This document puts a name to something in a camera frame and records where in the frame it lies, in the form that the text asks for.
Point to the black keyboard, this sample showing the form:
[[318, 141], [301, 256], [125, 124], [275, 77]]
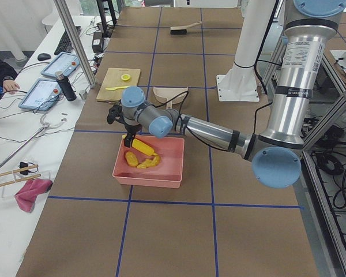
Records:
[[64, 45]]

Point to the lower teach pendant tablet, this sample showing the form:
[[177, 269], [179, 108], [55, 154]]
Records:
[[41, 96]]

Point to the beige hand brush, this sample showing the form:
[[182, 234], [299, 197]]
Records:
[[182, 30]]

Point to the yellow plastic knife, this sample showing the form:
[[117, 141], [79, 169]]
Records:
[[116, 88]]

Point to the toy ginger root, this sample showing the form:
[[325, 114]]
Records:
[[150, 162]]

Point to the aluminium frame post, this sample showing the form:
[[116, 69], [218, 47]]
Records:
[[70, 28]]

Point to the toy potato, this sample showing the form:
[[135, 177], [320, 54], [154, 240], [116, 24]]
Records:
[[131, 159]]

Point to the person hand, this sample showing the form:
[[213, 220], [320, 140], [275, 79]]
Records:
[[10, 86]]

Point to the upper teach pendant tablet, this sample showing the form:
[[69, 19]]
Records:
[[66, 63]]

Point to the black computer mouse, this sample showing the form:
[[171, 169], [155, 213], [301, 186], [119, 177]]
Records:
[[43, 57]]

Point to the wooden chopstick pair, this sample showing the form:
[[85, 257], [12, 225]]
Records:
[[20, 175]]

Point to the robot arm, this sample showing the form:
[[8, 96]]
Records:
[[274, 151]]

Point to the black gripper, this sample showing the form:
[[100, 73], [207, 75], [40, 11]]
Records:
[[131, 129]]

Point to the yellow lemon slice toy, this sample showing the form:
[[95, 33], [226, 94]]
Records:
[[125, 77]]

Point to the black water bottle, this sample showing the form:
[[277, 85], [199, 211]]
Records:
[[65, 86]]

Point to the teach pendant tablet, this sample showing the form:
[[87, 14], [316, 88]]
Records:
[[41, 96], [66, 63]]

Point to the beige plastic dustpan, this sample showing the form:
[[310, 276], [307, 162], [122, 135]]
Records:
[[170, 95]]

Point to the yellow toy corn cob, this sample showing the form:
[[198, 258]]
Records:
[[143, 147]]

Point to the pink cloth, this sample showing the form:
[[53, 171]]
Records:
[[27, 195]]

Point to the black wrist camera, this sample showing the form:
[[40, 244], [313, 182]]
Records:
[[115, 114]]

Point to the pink plastic bin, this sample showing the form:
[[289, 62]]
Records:
[[168, 174]]

